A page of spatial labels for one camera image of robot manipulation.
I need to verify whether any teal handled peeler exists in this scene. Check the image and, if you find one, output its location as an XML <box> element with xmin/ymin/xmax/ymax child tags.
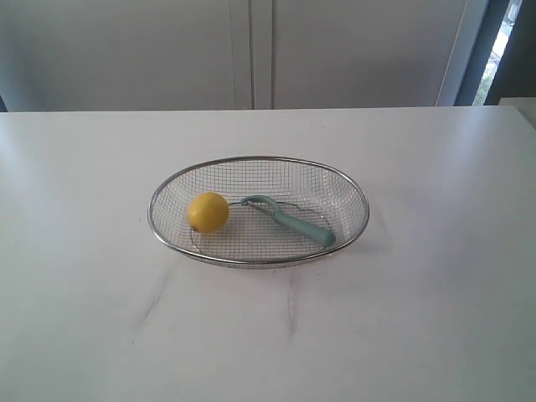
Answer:
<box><xmin>240</xmin><ymin>195</ymin><xmax>336</xmax><ymax>248</ymax></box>

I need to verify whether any yellow lemon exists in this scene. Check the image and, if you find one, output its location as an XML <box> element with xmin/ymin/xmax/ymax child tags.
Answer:
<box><xmin>187</xmin><ymin>192</ymin><xmax>229</xmax><ymax>234</ymax></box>

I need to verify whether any oval wire mesh basket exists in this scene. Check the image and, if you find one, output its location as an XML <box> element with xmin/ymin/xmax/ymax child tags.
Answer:
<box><xmin>147</xmin><ymin>156</ymin><xmax>370</xmax><ymax>269</ymax></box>

